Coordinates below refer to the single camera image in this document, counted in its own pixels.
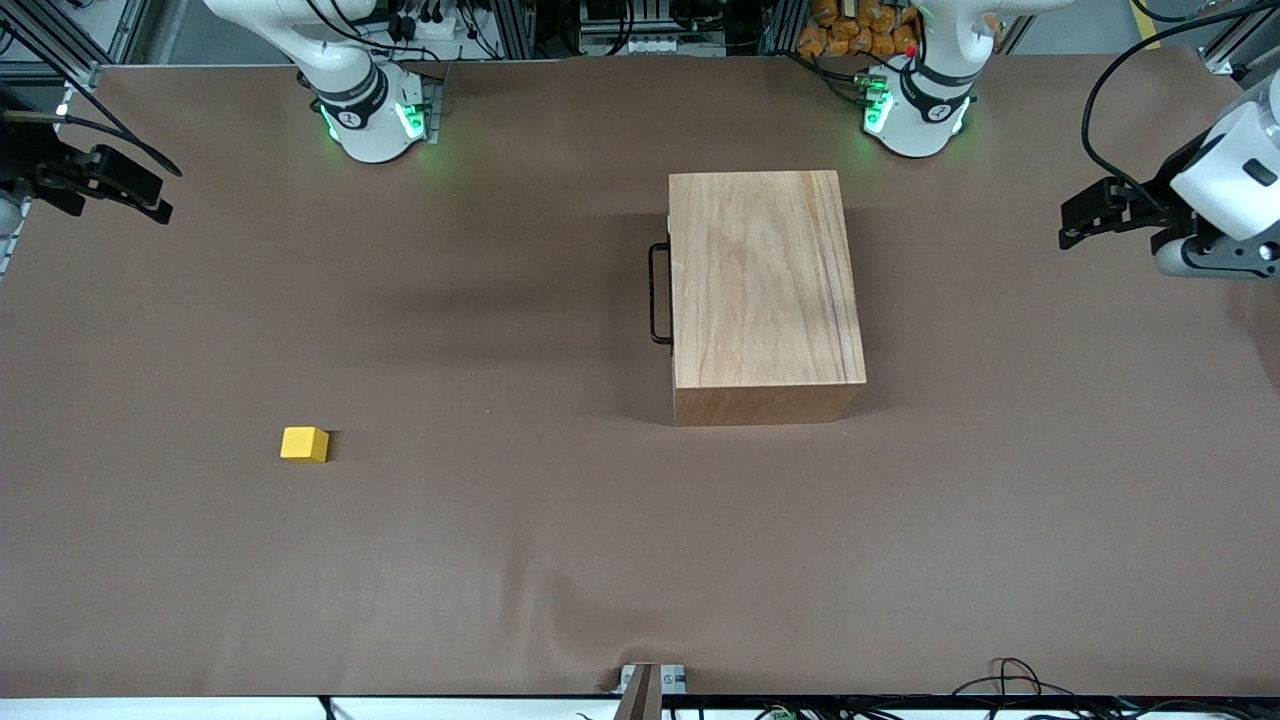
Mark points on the orange snack bags pile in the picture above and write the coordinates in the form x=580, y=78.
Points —
x=850, y=30

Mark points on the brown table mat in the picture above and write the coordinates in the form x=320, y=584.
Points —
x=500, y=560

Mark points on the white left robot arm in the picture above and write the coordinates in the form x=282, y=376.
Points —
x=920, y=110

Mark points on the white power strip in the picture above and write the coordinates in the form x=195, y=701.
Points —
x=640, y=44

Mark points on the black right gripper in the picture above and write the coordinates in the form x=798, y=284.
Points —
x=22, y=163

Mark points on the wooden drawer cabinet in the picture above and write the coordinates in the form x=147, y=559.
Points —
x=765, y=300

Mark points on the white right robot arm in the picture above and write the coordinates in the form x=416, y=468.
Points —
x=365, y=120

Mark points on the aluminium frame profile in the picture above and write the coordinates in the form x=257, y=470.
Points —
x=50, y=40
x=1235, y=45

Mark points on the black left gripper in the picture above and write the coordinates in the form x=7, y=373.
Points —
x=1158, y=186

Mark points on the yellow block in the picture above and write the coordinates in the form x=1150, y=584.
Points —
x=304, y=444

